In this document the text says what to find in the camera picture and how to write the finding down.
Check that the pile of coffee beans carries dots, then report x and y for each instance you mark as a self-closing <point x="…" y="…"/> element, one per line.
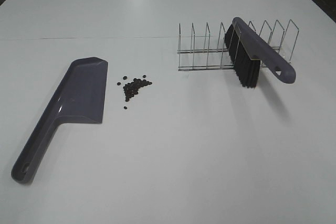
<point x="131" y="89"/>

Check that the purple plastic dustpan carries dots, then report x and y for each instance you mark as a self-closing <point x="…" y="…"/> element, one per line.
<point x="79" y="98"/>

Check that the purple brush black bristles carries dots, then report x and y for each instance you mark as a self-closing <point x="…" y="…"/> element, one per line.
<point x="248" y="51"/>

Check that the chrome wire dish rack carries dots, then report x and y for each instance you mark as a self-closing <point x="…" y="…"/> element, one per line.
<point x="208" y="51"/>

